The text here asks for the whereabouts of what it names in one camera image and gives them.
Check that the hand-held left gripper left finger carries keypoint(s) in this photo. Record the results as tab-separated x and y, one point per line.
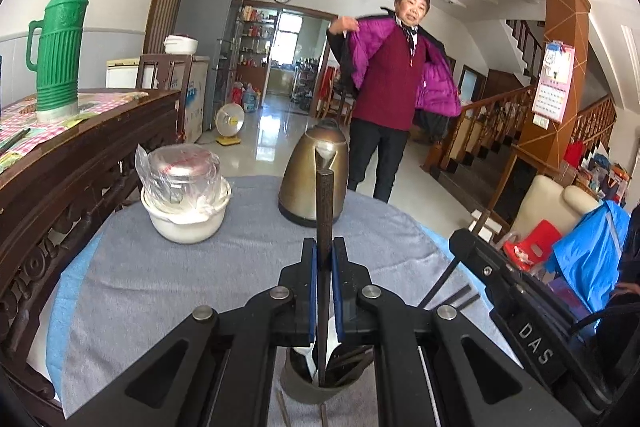
312	287

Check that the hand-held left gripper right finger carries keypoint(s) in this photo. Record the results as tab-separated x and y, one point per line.
336	292

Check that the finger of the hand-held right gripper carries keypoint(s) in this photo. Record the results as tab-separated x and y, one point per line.
470	244

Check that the white plastic spoon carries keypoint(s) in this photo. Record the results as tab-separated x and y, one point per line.
305	357

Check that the dark green utensil holder cup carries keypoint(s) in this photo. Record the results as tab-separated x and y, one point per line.
300	387

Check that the white step stool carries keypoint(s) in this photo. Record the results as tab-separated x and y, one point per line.
487	222

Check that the red plastic chair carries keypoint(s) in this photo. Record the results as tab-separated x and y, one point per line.
532	247

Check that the cream armchair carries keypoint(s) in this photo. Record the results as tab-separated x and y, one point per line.
545	202

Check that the blue plastic bag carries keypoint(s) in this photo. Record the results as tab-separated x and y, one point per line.
590	252

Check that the bronze electric kettle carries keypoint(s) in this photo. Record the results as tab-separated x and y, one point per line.
305	177

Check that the wooden stair railing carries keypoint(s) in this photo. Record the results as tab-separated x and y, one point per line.
495	122

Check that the white ceramic bowl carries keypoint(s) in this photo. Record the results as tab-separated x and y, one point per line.
185	227

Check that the round electric heater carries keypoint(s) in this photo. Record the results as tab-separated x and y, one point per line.
230	122

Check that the clear water jug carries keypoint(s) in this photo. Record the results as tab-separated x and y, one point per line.
251	99

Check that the white chest freezer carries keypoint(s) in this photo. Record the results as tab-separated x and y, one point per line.
197	97

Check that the light blue tablecloth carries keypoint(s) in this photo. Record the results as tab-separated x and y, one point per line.
65	307

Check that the carved wooden sideboard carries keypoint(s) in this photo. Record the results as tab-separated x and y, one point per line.
60	197

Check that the wooden chair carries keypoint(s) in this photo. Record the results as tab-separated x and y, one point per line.
162	64

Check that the white rice cooker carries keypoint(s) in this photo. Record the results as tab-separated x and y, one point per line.
181	44

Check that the grey refrigerator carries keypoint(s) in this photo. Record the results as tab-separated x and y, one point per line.
205	32

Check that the pink checkered cloth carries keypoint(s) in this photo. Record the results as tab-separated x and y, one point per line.
100	102

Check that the black flat stick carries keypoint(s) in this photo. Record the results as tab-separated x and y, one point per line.
15	142

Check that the green thermos flask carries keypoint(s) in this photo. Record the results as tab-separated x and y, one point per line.
60	57

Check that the pink wall calendar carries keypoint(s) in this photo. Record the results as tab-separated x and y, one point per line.
552	82

